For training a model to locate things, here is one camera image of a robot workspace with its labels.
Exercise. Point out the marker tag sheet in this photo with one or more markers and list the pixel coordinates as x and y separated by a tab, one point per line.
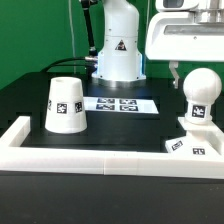
123	105

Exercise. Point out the white frame wall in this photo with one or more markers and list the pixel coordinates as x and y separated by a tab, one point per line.
15	157

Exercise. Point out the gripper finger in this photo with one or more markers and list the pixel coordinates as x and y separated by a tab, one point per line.
174	73

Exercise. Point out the white lamp bulb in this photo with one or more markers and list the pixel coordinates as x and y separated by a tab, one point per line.
201	87

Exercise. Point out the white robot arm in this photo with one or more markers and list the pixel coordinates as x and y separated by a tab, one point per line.
119	62

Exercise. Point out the white lamp base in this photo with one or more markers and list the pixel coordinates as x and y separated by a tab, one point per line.
200	140

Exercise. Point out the white lamp shade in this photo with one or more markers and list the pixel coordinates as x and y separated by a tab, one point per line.
65	109

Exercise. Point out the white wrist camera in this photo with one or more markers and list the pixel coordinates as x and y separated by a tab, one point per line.
175	5

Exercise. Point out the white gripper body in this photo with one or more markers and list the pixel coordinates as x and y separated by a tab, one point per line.
175	36

